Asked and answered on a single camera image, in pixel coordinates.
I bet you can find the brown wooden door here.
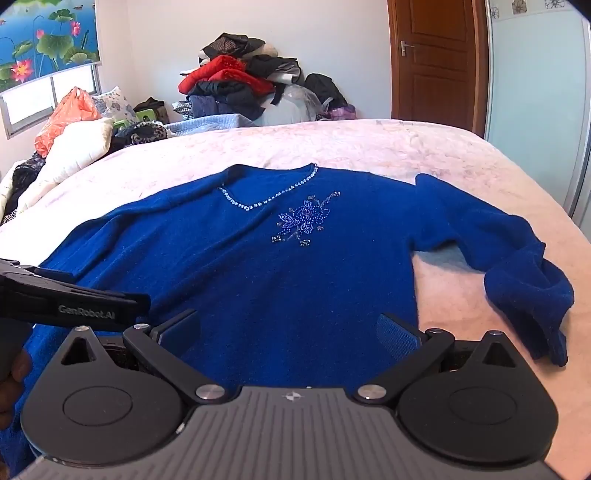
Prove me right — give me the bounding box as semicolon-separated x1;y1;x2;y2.
387;0;490;137

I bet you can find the orange plastic bag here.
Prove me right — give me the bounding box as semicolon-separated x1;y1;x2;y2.
34;87;103;158

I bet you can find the dark patterned cloth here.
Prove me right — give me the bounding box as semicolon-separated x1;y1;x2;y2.
0;154;47;227

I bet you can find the green item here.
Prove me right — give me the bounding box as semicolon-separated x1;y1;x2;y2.
112;108;158;132

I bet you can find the white pillow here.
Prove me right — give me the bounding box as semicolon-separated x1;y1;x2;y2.
0;117;115;217

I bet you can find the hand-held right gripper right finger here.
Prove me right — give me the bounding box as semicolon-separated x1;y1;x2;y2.
353;313;520;408

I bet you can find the bed with pink bedspread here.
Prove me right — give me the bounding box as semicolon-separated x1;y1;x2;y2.
0;117;591;476

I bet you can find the clear plastic bag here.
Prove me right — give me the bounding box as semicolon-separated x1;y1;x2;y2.
263;85;324;125

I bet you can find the lotus flower wall poster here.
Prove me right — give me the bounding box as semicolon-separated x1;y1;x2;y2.
0;0;101;93

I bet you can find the frosted glass wardrobe door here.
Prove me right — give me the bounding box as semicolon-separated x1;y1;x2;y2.
482;0;591;222

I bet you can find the window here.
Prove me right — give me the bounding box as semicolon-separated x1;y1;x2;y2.
0;62;103;139

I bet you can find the dark leopard print cloth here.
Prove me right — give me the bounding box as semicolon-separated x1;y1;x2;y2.
115;121;168;146

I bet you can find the person's left hand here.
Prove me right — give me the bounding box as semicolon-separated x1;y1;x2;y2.
0;350;34;433

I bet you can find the pile of clothes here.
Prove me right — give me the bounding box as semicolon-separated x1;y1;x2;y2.
178;32;305;121

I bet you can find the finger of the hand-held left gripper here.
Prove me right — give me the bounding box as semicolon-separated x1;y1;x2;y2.
0;258;75;288

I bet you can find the floral pillow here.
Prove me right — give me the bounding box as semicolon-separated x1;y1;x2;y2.
91;86;139;125

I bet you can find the blue beaded sweater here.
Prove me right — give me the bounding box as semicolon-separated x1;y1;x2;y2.
0;162;575;476

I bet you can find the purple bag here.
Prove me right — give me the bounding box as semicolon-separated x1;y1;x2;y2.
323;104;357;121

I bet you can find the small black bag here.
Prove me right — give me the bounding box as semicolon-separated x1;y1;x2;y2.
134;97;166;121

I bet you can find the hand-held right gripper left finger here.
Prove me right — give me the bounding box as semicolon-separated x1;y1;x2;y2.
58;308;229;405

